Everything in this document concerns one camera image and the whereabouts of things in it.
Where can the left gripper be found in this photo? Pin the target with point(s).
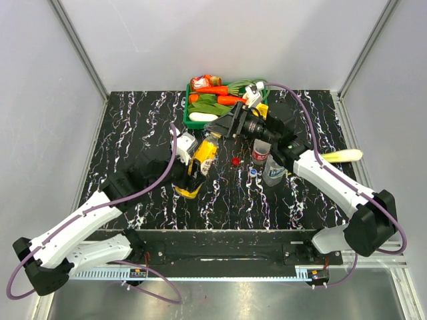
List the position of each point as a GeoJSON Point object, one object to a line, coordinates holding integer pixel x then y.
{"type": "Point", "coordinates": [197, 176]}

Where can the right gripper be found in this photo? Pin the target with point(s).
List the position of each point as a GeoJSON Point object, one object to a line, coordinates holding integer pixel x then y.
{"type": "Point", "coordinates": [231, 125]}

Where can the yellow juice bottle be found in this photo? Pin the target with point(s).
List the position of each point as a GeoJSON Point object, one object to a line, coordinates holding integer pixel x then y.
{"type": "Point", "coordinates": [206, 153]}

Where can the red bottle cap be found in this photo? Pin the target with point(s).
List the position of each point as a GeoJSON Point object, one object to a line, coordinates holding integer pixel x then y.
{"type": "Point", "coordinates": [235, 161]}

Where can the red label water bottle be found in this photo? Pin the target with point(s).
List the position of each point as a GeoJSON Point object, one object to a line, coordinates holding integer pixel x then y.
{"type": "Point", "coordinates": [260, 151]}

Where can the blue label water bottle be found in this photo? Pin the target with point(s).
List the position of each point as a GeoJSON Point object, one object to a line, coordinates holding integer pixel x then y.
{"type": "Point", "coordinates": [272, 173]}

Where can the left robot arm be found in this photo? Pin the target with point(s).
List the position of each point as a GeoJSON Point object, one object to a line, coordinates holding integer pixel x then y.
{"type": "Point", "coordinates": [52, 258]}

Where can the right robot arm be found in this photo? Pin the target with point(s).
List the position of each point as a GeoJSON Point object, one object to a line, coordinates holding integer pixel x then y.
{"type": "Point", "coordinates": [372, 216]}

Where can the lower toy carrot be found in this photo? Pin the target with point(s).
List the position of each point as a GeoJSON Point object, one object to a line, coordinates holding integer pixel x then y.
{"type": "Point", "coordinates": [229, 100]}

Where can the toy carrot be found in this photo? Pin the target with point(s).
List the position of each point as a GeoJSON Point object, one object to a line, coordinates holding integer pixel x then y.
{"type": "Point", "coordinates": [216, 90]}
{"type": "Point", "coordinates": [229, 100]}

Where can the green toy leafy vegetable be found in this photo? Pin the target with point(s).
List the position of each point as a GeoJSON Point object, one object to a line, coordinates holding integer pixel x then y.
{"type": "Point", "coordinates": [207, 103]}

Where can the white toy radish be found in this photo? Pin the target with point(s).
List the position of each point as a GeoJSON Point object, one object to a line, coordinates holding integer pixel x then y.
{"type": "Point", "coordinates": [202, 117]}

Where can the green plastic tray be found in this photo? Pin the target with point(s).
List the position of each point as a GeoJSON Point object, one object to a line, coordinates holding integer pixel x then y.
{"type": "Point", "coordinates": [186, 120]}

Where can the upper toy carrot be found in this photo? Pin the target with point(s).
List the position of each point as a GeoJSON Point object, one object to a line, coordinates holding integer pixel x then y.
{"type": "Point", "coordinates": [216, 90]}

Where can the green toy scallions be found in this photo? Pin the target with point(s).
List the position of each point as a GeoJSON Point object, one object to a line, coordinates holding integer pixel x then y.
{"type": "Point", "coordinates": [238, 88]}

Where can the small toy tomato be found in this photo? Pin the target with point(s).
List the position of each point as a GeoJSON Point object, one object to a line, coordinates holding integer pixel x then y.
{"type": "Point", "coordinates": [193, 98]}

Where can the yellow toy cabbage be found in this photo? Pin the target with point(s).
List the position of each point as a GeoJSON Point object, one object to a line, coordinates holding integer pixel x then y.
{"type": "Point", "coordinates": [262, 111]}

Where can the red white snack packet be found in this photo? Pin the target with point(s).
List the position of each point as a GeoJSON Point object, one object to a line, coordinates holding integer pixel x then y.
{"type": "Point", "coordinates": [205, 81]}

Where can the pale toy corn cob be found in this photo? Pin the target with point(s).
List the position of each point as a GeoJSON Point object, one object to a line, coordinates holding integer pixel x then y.
{"type": "Point", "coordinates": [343, 156]}

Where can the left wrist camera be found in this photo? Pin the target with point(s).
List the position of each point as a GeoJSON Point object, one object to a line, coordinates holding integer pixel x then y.
{"type": "Point", "coordinates": [184, 147]}

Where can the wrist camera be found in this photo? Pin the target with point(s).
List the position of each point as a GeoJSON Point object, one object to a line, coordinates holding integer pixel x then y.
{"type": "Point", "coordinates": [184, 147]}
{"type": "Point", "coordinates": [254, 95]}

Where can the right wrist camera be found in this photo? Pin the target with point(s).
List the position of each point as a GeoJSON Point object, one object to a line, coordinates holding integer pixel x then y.
{"type": "Point", "coordinates": [254, 95]}

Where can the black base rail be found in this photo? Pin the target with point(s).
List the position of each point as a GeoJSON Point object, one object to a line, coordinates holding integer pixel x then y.
{"type": "Point", "coordinates": [229, 253]}

